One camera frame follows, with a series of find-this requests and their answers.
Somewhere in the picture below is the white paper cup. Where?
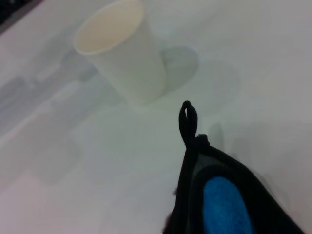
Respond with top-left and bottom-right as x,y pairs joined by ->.
74,0 -> 169,106

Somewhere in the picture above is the blue rag with black trim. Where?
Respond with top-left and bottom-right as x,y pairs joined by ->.
160,100 -> 308,234

